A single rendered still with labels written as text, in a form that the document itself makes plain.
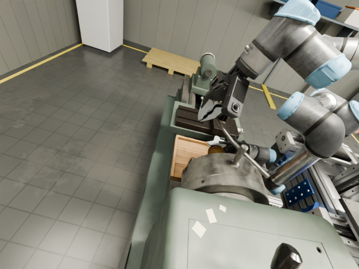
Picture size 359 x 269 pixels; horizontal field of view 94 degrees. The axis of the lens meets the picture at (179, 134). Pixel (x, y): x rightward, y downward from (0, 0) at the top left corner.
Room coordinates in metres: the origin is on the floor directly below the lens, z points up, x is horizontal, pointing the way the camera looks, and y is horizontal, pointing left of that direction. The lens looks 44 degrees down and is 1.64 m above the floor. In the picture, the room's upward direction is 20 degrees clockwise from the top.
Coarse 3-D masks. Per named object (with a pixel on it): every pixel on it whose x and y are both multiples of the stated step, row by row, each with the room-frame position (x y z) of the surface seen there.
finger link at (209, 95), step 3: (210, 90) 0.44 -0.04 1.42; (213, 90) 0.44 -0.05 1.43; (207, 93) 0.44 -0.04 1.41; (210, 93) 0.44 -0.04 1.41; (213, 93) 0.44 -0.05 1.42; (204, 96) 0.45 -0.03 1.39; (207, 96) 0.44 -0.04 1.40; (210, 96) 0.44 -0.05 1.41; (213, 96) 0.44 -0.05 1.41; (204, 99) 0.44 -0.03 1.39; (207, 99) 0.44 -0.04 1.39; (210, 99) 0.44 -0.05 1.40; (213, 99) 0.44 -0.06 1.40; (204, 102) 0.44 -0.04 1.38; (201, 105) 0.44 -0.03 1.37
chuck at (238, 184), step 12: (204, 180) 0.31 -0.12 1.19; (216, 180) 0.31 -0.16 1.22; (228, 180) 0.31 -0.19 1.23; (240, 180) 0.32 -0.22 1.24; (252, 180) 0.34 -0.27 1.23; (204, 192) 0.29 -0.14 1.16; (216, 192) 0.30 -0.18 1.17; (228, 192) 0.30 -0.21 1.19; (240, 192) 0.31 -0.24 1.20; (252, 192) 0.31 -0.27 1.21; (264, 192) 0.33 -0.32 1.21
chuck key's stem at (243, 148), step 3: (243, 144) 0.39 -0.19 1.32; (240, 147) 0.38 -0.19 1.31; (243, 147) 0.37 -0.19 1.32; (246, 147) 0.38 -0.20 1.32; (240, 150) 0.37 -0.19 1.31; (243, 150) 0.37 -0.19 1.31; (246, 150) 0.37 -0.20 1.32; (237, 153) 0.38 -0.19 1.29; (240, 153) 0.37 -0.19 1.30; (237, 156) 0.37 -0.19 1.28; (240, 156) 0.37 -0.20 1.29; (237, 159) 0.37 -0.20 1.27; (240, 159) 0.37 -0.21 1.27; (234, 162) 0.38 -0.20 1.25; (237, 162) 0.38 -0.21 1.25; (234, 165) 0.37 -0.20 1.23
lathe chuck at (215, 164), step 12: (204, 156) 0.40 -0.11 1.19; (216, 156) 0.40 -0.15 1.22; (228, 156) 0.40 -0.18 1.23; (192, 168) 0.37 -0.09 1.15; (204, 168) 0.35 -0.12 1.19; (216, 168) 0.35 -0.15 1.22; (228, 168) 0.36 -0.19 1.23; (240, 168) 0.37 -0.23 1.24; (252, 168) 0.40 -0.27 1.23; (192, 180) 0.32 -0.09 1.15
